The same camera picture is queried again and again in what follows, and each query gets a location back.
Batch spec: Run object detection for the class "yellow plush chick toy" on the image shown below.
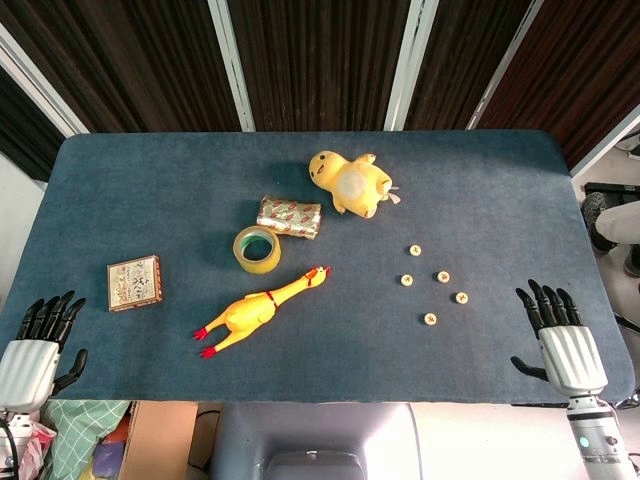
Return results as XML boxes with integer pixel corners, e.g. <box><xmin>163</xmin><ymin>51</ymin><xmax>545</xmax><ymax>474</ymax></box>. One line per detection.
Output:
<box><xmin>307</xmin><ymin>149</ymin><xmax>401</xmax><ymax>219</ymax></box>

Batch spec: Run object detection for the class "blue felt table cloth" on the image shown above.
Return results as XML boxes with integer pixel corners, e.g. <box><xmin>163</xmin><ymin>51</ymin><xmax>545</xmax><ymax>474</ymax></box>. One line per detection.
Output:
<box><xmin>0</xmin><ymin>130</ymin><xmax>636</xmax><ymax>405</ymax></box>

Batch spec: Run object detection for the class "yellow rubber chicken toy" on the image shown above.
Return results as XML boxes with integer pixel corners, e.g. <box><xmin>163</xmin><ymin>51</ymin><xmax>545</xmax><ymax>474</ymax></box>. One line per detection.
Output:
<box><xmin>193</xmin><ymin>265</ymin><xmax>333</xmax><ymax>360</ymax></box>

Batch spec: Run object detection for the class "white partition frame post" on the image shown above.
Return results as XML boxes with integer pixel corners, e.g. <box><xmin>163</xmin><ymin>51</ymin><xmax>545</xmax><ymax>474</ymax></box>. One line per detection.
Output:
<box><xmin>569</xmin><ymin>114</ymin><xmax>640</xmax><ymax>179</ymax></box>
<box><xmin>0</xmin><ymin>22</ymin><xmax>91</xmax><ymax>136</ymax></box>
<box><xmin>207</xmin><ymin>0</ymin><xmax>256</xmax><ymax>133</ymax></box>
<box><xmin>464</xmin><ymin>0</ymin><xmax>544</xmax><ymax>131</ymax></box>
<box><xmin>383</xmin><ymin>0</ymin><xmax>440</xmax><ymax>132</ymax></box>

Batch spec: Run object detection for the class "black flat device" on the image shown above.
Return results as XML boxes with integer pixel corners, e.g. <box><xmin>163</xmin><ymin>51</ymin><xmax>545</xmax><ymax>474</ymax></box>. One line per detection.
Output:
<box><xmin>584</xmin><ymin>182</ymin><xmax>640</xmax><ymax>197</ymax></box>

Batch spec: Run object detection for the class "yellowish clear packing tape roll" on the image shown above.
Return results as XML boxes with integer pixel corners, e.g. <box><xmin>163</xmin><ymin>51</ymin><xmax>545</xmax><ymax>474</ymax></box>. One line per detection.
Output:
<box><xmin>232</xmin><ymin>225</ymin><xmax>283</xmax><ymax>275</ymax></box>

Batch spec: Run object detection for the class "pink plastic bag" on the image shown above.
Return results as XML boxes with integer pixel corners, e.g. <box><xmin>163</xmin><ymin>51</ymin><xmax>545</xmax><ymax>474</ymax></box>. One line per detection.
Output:
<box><xmin>19</xmin><ymin>422</ymin><xmax>59</xmax><ymax>480</ymax></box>

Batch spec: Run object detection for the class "brown cardboard box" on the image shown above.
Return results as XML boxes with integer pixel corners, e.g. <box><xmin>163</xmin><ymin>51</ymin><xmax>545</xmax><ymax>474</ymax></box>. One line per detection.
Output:
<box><xmin>119</xmin><ymin>400</ymin><xmax>199</xmax><ymax>480</ymax></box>

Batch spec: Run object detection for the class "grey robot torso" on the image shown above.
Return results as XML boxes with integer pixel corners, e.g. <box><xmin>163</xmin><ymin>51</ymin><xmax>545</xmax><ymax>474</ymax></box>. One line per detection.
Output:
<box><xmin>209</xmin><ymin>402</ymin><xmax>421</xmax><ymax>480</ymax></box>

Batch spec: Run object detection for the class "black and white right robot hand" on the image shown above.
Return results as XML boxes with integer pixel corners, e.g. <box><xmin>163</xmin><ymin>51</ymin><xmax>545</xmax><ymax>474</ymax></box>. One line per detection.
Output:
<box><xmin>509</xmin><ymin>278</ymin><xmax>609</xmax><ymax>401</ymax></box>

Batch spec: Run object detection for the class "beige trouser leg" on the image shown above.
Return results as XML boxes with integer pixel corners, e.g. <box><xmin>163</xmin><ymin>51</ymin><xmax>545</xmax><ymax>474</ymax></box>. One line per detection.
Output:
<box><xmin>597</xmin><ymin>203</ymin><xmax>640</xmax><ymax>241</ymax></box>

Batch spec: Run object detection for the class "dark grey shoe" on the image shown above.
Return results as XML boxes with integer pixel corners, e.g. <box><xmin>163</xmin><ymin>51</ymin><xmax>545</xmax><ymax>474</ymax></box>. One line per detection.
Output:
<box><xmin>580</xmin><ymin>192</ymin><xmax>614</xmax><ymax>256</ymax></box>

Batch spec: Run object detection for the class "green checked cloth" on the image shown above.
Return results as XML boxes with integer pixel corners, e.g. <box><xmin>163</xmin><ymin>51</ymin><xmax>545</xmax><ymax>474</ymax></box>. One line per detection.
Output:
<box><xmin>42</xmin><ymin>399</ymin><xmax>131</xmax><ymax>480</ymax></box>

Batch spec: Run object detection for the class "silver foil packet red print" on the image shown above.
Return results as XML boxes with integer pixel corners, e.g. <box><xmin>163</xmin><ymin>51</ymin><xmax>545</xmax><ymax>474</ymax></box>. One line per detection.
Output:
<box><xmin>255</xmin><ymin>195</ymin><xmax>322</xmax><ymax>241</ymax></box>

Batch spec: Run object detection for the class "brown printed card box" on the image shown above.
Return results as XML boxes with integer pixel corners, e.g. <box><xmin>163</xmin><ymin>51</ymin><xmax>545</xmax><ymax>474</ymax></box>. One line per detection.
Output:
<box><xmin>106</xmin><ymin>255</ymin><xmax>164</xmax><ymax>313</ymax></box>

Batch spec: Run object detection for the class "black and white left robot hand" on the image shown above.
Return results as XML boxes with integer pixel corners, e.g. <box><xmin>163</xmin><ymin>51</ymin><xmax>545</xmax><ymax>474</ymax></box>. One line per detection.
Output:
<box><xmin>0</xmin><ymin>290</ymin><xmax>89</xmax><ymax>414</ymax></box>

